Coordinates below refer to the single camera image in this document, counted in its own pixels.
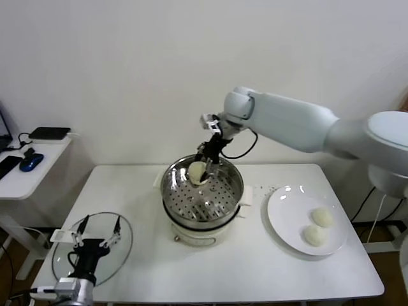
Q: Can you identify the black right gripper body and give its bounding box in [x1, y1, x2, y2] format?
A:
[204, 135, 233, 163]

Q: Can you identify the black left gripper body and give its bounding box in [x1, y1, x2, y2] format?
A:
[68, 239, 111, 282]

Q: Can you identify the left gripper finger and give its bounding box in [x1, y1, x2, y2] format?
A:
[98, 215, 123, 250]
[71, 215, 91, 250]

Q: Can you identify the stainless steel steamer basket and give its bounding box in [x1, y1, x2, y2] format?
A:
[152, 154, 253, 224]

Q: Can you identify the glass pot lid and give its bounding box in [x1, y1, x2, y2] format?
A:
[50, 212, 133, 288]

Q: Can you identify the white side table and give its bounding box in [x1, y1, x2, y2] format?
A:
[0, 136, 73, 282]

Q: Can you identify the white electric pot base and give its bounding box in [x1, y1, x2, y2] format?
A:
[162, 200, 250, 248]

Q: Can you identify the blue computer mouse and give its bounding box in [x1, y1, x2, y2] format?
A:
[18, 153, 44, 173]

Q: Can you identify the white round plate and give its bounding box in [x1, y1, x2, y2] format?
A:
[266, 185, 347, 256]

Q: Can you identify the flat white box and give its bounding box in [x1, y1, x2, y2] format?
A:
[30, 133, 80, 146]

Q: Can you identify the black smartphone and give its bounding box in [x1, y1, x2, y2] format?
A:
[0, 156, 22, 181]

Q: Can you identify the flat black box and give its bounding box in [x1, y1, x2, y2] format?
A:
[27, 127, 71, 142]

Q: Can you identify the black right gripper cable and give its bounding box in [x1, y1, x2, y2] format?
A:
[219, 129, 259, 159]

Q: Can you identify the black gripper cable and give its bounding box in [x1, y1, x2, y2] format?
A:
[219, 129, 259, 159]
[67, 251, 79, 272]

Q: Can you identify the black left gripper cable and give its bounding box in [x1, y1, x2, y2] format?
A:
[67, 251, 79, 272]

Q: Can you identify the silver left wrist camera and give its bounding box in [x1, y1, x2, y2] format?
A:
[54, 277, 79, 299]

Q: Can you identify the white cable under table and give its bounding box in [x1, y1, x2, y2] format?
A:
[22, 226, 52, 252]

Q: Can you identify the black cable with adapter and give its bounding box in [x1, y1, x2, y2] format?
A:
[350, 186, 377, 223]

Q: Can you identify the white hanging cable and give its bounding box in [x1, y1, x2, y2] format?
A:
[366, 194, 386, 245]

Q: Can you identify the white desk foot frame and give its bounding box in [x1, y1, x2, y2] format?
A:
[352, 219, 403, 254]

